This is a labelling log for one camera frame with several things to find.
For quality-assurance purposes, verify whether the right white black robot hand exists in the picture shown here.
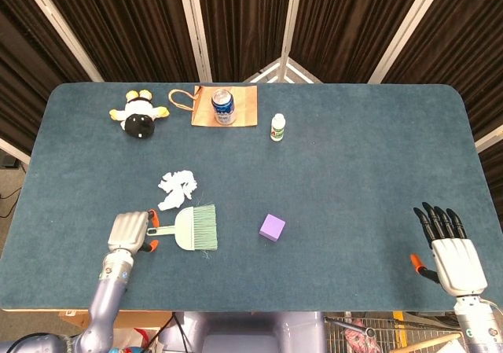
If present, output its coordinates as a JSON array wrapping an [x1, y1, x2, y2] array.
[[409, 201, 489, 296]]

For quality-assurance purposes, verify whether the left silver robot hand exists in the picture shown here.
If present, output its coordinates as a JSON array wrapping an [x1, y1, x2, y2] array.
[[107, 209, 160, 255]]

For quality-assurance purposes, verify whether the white paper tissue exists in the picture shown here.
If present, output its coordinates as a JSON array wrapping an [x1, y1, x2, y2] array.
[[156, 169, 199, 211]]

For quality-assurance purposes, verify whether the small green hand broom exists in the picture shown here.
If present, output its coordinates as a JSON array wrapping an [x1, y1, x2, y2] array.
[[146, 202, 218, 252]]

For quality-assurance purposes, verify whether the blue soda can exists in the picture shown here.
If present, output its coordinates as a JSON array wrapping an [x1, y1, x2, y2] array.
[[211, 88, 237, 127]]

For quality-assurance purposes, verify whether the wooden stick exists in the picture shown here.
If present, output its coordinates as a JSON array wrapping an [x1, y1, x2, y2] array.
[[395, 332, 461, 353]]

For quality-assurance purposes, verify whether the cardboard box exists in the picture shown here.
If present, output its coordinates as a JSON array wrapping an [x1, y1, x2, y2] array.
[[58, 310, 174, 330]]

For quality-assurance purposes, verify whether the red white plastic bag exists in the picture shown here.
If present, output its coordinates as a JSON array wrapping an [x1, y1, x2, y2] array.
[[112, 327, 158, 353]]

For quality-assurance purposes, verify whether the black white plush toy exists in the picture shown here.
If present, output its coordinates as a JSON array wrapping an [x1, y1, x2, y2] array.
[[108, 89, 171, 139]]

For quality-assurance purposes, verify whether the purple foam cube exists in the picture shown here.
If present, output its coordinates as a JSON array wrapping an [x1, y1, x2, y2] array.
[[259, 213, 287, 244]]

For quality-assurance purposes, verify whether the purple-grey robot torso base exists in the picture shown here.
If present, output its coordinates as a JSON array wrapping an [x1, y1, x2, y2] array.
[[156, 311, 327, 353]]

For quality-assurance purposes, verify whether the brown paper bag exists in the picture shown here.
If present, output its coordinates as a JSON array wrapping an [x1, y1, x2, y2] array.
[[168, 85, 259, 127]]

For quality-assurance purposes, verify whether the small white green-label bottle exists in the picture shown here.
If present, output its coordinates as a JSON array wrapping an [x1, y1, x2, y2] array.
[[270, 112, 286, 143]]

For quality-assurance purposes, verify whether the metal wire cart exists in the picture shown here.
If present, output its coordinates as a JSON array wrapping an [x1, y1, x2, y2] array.
[[323, 311, 468, 353]]

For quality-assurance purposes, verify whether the white folding screen frame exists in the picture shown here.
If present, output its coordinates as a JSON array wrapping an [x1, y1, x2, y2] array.
[[0, 0, 503, 165]]

